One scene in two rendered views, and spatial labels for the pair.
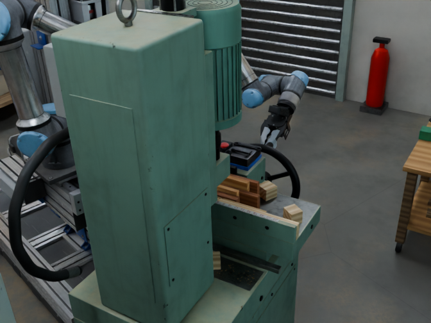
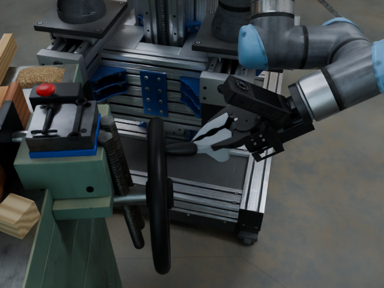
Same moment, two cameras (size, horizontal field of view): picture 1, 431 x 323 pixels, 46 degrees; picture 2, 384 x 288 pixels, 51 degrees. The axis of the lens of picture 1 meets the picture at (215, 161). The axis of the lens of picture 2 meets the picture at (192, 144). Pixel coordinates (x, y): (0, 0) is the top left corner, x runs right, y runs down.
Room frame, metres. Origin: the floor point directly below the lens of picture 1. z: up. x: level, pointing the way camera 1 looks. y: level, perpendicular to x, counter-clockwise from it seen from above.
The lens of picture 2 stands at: (1.33, -0.59, 1.40)
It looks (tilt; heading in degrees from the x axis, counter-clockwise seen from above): 44 degrees down; 55
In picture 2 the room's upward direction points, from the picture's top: straight up
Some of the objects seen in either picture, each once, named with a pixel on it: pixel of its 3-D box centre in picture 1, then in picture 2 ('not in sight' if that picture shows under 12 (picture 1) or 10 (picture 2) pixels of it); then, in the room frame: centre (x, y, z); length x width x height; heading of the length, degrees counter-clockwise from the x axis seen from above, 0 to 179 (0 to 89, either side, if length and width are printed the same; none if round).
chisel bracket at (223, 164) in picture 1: (207, 174); not in sight; (1.25, 0.02, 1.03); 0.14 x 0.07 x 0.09; 149
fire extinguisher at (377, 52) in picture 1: (378, 75); not in sight; (3.91, -1.33, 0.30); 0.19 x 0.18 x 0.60; 146
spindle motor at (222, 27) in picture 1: (207, 63); not in sight; (1.27, 0.01, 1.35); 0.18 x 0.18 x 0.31
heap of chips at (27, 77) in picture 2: not in sight; (38, 74); (1.48, 0.20, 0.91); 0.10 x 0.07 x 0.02; 149
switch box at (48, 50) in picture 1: (75, 76); not in sight; (1.07, 0.30, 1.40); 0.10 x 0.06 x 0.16; 149
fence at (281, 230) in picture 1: (200, 204); not in sight; (1.25, 0.05, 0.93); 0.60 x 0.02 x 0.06; 59
